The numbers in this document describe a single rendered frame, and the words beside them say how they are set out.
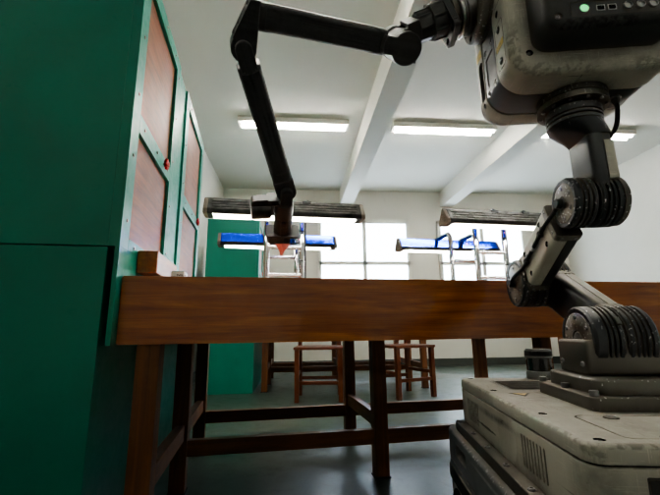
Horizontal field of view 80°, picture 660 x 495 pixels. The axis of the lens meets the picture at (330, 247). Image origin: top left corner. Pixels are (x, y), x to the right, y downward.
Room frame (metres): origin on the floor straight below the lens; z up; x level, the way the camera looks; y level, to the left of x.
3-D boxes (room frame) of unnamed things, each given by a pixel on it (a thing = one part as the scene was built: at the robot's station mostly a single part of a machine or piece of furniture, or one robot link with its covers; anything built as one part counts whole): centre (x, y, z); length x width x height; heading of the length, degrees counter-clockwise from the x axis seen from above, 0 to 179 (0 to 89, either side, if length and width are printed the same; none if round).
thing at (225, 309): (1.29, -0.31, 0.67); 1.81 x 0.12 x 0.19; 101
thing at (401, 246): (2.20, -0.68, 1.08); 0.62 x 0.08 x 0.07; 101
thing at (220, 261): (4.80, 0.18, 0.89); 2.38 x 1.36 x 1.79; 95
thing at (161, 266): (1.33, 0.59, 0.83); 0.30 x 0.06 x 0.07; 11
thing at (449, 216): (1.65, -0.78, 1.08); 0.62 x 0.08 x 0.07; 101
